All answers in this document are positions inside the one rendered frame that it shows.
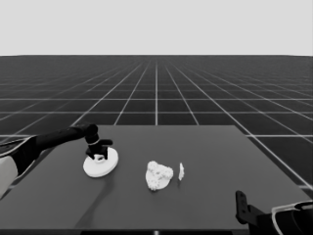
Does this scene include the small thin white T-piece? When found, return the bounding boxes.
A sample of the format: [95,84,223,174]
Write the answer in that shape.
[177,162,186,182]

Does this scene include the large thick white disc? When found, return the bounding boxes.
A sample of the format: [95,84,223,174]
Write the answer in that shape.
[82,147,119,179]

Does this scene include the white round carrier with pins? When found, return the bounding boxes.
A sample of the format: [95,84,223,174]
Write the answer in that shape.
[145,161,175,192]

